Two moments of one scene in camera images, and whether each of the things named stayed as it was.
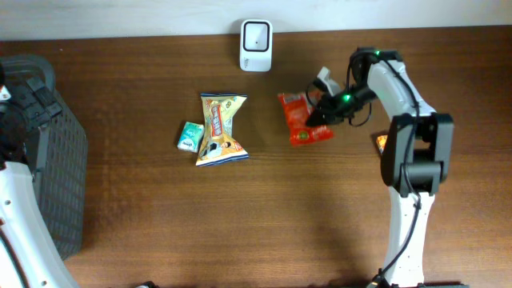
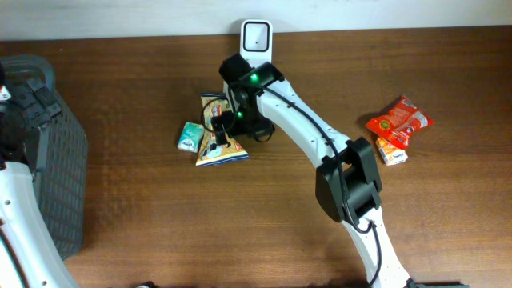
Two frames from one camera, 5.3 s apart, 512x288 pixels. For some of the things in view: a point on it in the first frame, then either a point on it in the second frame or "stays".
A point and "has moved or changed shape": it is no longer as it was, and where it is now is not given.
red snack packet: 297,107 has moved or changed shape
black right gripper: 314,115 -> 265,127
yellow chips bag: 219,145 stays
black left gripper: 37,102 stays
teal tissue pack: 191,137 stays
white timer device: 256,46 stays
